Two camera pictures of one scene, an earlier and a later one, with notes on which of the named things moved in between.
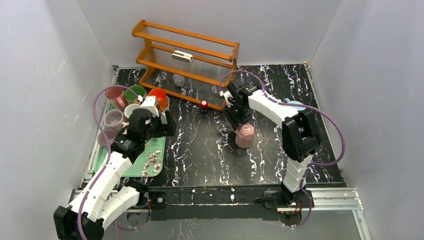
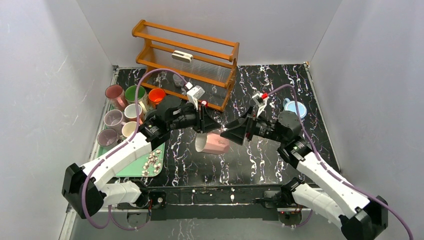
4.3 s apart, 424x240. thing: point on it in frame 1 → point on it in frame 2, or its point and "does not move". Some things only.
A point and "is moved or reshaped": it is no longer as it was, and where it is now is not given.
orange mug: [163, 99] does not move
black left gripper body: [162, 124] → [201, 118]
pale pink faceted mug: [245, 135] is moved or reshaped
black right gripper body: [237, 120] → [249, 127]
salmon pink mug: [129, 108] does not move
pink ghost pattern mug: [117, 96] does not move
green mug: [131, 97] does not move
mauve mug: [111, 135] does not move
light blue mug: [287, 100] does not move
